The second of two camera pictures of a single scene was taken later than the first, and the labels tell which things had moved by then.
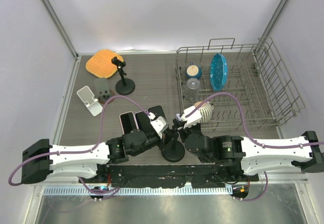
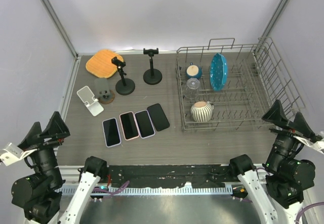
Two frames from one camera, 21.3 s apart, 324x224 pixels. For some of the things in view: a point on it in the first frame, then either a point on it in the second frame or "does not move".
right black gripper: x=183 y=131 → x=276 y=114
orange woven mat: x=100 y=64 does not move
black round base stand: x=125 y=86 does not move
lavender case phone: x=143 y=122 does not move
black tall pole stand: x=173 y=151 → x=152 y=76
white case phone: x=178 y=117 → x=111 y=133
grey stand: x=103 y=92 does not move
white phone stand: x=87 y=96 does not move
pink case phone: x=128 y=122 does not move
